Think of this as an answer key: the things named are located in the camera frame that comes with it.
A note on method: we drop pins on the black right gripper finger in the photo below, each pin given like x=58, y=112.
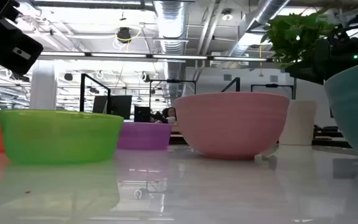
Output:
x=306, y=76

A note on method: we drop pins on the large pink plastic bowl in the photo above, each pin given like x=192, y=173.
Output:
x=232, y=124

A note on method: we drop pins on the small green plastic bowl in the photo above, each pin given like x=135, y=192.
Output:
x=57, y=137

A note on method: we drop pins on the large blue plastic bowl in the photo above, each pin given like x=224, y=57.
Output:
x=145, y=137

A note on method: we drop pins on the green leafy plant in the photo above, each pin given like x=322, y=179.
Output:
x=291, y=37

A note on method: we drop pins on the white plant pot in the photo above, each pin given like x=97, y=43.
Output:
x=300, y=124

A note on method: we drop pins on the white building column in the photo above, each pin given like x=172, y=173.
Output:
x=43, y=87

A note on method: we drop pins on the dark office desk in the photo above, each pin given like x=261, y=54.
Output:
x=328, y=130

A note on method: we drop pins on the person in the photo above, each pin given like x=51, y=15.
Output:
x=171, y=113

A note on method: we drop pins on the small black computer monitor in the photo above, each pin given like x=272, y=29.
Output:
x=141, y=114

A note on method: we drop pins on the black metal gantry frame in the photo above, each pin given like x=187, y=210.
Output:
x=272, y=85

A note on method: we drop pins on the black table frame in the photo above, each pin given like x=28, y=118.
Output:
x=331, y=143

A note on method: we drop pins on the smooth silver ventilation duct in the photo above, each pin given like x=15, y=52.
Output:
x=253, y=25

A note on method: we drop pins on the black ceiling camera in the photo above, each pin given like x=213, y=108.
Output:
x=124, y=35

